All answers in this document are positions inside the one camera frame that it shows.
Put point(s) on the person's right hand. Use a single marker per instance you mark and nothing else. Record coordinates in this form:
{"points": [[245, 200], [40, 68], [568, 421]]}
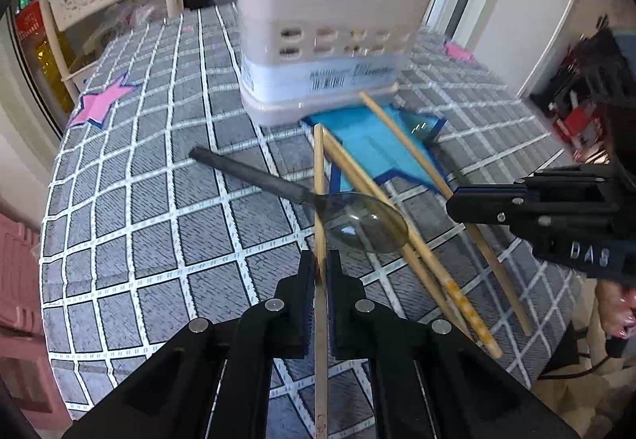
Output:
{"points": [[618, 312]]}

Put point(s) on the plain wooden chopstick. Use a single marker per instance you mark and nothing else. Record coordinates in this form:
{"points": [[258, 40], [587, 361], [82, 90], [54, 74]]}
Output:
{"points": [[320, 171], [397, 136]]}

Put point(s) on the black and red clutter pile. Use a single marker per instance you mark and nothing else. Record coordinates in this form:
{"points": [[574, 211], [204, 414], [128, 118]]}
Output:
{"points": [[576, 121]]}

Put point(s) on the yellow cooking oil bottle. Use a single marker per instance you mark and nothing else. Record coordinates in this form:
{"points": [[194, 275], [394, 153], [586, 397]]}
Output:
{"points": [[49, 66]]}

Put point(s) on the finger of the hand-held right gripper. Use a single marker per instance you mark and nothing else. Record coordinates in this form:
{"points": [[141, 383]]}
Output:
{"points": [[571, 183], [487, 205]]}

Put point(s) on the beige plastic utensil holder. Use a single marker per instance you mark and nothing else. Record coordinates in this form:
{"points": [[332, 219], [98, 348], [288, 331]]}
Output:
{"points": [[318, 7]]}

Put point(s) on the yellow patterned wooden chopstick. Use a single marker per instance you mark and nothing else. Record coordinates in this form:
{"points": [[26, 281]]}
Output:
{"points": [[421, 271], [439, 270]]}

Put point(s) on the red box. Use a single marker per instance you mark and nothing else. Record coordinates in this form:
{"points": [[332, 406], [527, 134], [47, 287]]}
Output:
{"points": [[30, 22]]}

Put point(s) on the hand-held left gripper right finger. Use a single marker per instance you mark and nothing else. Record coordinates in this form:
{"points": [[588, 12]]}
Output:
{"points": [[343, 320]]}

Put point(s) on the grey checked star tablecloth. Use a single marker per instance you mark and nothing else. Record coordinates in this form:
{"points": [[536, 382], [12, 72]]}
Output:
{"points": [[164, 220]]}

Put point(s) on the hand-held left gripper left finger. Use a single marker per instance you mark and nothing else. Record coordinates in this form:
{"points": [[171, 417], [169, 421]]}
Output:
{"points": [[305, 315]]}

